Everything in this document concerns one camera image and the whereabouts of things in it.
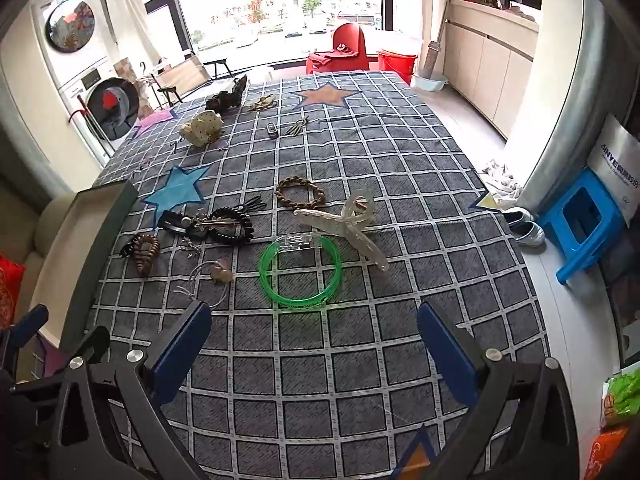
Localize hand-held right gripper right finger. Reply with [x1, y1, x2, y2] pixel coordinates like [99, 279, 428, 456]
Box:
[416, 302, 596, 480]

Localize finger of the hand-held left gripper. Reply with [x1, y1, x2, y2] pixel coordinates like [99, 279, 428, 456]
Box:
[65, 328, 111, 368]
[7, 305, 49, 348]

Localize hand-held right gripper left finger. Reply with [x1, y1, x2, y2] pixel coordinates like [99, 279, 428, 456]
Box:
[47, 302, 213, 480]

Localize pink pendant necklace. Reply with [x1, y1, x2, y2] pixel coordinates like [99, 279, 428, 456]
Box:
[175, 258, 236, 306]

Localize grey-green shallow box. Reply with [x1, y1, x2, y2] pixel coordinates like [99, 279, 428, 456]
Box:
[37, 180, 140, 356]

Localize green translucent bangle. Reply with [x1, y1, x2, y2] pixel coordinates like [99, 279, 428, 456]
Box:
[258, 234, 344, 309]

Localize brown braided bracelet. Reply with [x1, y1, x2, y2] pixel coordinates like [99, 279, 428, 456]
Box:
[275, 176, 327, 209]

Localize red patterned cushion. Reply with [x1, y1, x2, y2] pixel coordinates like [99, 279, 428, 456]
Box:
[0, 252, 26, 331]

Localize purple notebook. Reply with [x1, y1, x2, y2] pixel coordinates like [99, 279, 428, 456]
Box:
[35, 337, 68, 378]

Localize beige sofa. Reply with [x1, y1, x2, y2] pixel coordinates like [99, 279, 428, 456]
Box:
[0, 175, 76, 321]

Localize black barrette with silver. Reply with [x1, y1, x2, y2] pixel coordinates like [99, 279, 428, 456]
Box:
[157, 208, 236, 236]

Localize grey checked star tablecloth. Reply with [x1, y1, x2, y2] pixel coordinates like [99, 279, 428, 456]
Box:
[82, 71, 551, 480]

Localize clear hair claw clip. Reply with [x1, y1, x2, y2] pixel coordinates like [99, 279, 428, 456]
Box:
[294, 187, 390, 272]

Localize white shoe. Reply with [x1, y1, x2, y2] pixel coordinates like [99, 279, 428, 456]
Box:
[510, 221, 546, 248]
[500, 206, 536, 224]

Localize blue plastic stool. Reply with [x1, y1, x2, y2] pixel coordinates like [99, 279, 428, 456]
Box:
[540, 167, 626, 286]

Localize green snack packet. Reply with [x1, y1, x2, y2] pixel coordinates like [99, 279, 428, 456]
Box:
[602, 370, 640, 428]

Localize white rag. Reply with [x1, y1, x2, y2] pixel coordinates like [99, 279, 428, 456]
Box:
[480, 160, 523, 196]

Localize orange packet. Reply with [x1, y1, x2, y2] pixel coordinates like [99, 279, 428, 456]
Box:
[582, 425, 633, 480]

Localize cream polka dot scrunchie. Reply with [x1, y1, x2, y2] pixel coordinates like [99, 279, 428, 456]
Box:
[180, 111, 224, 148]

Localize white washing machine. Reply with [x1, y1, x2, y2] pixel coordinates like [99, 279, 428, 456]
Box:
[57, 57, 141, 166]

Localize dark bow hair accessory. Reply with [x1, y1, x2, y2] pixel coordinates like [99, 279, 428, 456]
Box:
[206, 75, 248, 113]

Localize white paper bag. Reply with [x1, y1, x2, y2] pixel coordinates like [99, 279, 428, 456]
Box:
[586, 112, 640, 226]

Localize beige folding chair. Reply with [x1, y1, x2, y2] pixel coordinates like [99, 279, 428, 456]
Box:
[150, 55, 213, 106]

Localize light blue basin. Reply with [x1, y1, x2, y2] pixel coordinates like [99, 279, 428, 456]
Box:
[411, 72, 448, 93]

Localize beige cabinet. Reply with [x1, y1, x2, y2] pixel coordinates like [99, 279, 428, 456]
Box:
[442, 0, 541, 138]

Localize red bucket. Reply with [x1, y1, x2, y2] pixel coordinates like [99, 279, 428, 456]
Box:
[377, 49, 418, 86]

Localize broom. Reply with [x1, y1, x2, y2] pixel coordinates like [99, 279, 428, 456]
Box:
[422, 0, 453, 78]

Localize white dryer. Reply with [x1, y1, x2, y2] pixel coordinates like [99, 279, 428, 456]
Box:
[32, 0, 111, 91]

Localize red child chair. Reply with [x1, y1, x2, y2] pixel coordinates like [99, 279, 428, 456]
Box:
[306, 22, 370, 75]

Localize white curtain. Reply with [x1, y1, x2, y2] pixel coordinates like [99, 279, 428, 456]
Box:
[100, 0, 173, 61]

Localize black coil hair tie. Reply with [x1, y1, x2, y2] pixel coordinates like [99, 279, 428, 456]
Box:
[207, 207, 256, 246]

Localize red handled mop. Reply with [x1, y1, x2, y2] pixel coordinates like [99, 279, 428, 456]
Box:
[67, 105, 113, 158]

